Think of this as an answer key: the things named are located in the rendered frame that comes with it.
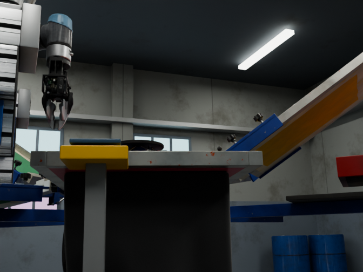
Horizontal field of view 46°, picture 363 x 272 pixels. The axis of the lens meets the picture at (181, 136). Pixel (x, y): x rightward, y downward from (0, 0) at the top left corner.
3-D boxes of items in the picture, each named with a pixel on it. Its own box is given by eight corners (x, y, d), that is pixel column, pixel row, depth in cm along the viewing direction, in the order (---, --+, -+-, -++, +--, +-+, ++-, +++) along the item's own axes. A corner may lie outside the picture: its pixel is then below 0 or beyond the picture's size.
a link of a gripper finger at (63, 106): (55, 125, 123) (55, 95, 125) (58, 130, 129) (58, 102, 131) (66, 124, 123) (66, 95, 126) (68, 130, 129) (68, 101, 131)
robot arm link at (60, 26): (55, 26, 140) (78, 21, 138) (54, 56, 138) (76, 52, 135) (40, 14, 133) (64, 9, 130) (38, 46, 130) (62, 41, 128)
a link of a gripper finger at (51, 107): (40, 124, 122) (43, 94, 125) (44, 130, 128) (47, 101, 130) (51, 125, 123) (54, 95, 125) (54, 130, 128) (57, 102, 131)
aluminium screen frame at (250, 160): (263, 165, 109) (262, 150, 110) (29, 165, 102) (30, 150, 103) (208, 195, 185) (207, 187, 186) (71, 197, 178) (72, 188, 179)
